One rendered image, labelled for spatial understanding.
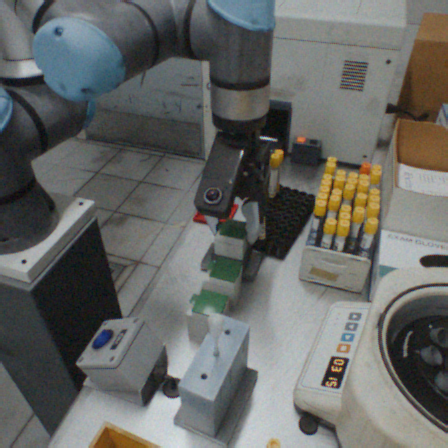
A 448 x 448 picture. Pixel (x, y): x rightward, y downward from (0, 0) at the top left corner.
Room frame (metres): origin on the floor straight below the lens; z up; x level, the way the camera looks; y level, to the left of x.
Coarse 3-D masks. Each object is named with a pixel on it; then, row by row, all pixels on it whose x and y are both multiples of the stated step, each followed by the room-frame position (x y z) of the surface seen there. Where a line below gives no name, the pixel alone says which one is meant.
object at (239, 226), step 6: (222, 222) 0.49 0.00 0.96; (228, 222) 0.49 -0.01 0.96; (234, 222) 0.49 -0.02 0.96; (240, 222) 0.49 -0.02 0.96; (222, 228) 0.48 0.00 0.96; (228, 228) 0.48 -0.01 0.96; (234, 228) 0.48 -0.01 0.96; (240, 228) 0.48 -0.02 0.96; (222, 234) 0.47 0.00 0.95; (228, 234) 0.47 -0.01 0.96; (234, 234) 0.47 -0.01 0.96; (240, 234) 0.47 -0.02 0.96
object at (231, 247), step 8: (216, 240) 0.47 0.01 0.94; (224, 240) 0.47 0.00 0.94; (232, 240) 0.46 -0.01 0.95; (240, 240) 0.46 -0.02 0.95; (216, 248) 0.47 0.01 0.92; (224, 248) 0.47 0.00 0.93; (232, 248) 0.46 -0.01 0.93; (240, 248) 0.46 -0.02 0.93; (232, 256) 0.46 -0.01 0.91; (240, 256) 0.46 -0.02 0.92
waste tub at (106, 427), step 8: (104, 424) 0.17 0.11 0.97; (112, 424) 0.17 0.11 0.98; (104, 432) 0.17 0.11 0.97; (112, 432) 0.17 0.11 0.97; (120, 432) 0.16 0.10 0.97; (128, 432) 0.16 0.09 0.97; (96, 440) 0.16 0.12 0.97; (104, 440) 0.16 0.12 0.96; (112, 440) 0.17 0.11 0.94; (120, 440) 0.17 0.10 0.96; (128, 440) 0.16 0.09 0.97; (136, 440) 0.16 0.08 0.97; (144, 440) 0.16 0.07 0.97
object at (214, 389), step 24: (240, 336) 0.27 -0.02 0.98; (216, 360) 0.24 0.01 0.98; (240, 360) 0.26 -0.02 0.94; (192, 384) 0.21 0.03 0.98; (216, 384) 0.21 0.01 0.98; (240, 384) 0.26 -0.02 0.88; (192, 408) 0.21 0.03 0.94; (216, 408) 0.20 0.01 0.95; (240, 408) 0.23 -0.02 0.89; (216, 432) 0.20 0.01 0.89
